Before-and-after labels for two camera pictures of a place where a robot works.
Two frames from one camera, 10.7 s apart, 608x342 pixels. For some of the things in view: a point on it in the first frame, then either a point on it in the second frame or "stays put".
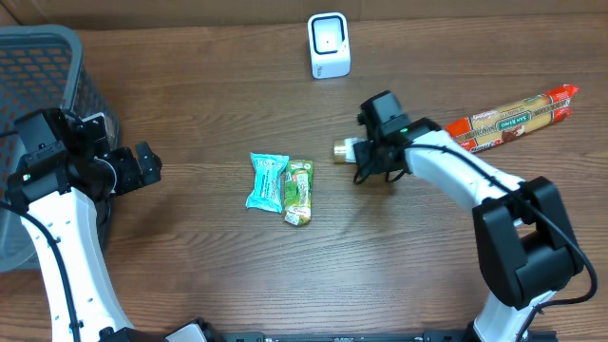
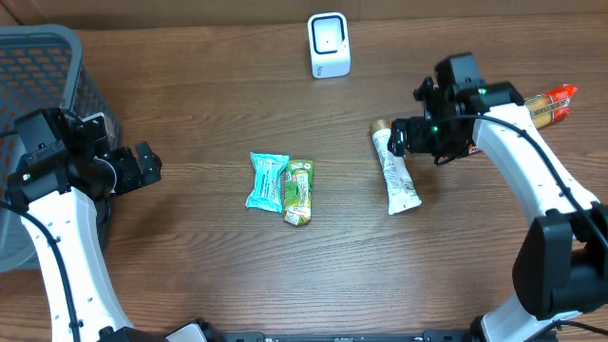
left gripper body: (124, 174) stays put
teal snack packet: (268, 191) stays put
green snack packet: (298, 192) stays put
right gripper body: (374, 161) to (443, 141)
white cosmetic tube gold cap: (344, 150) to (402, 194)
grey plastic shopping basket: (41, 68) stays put
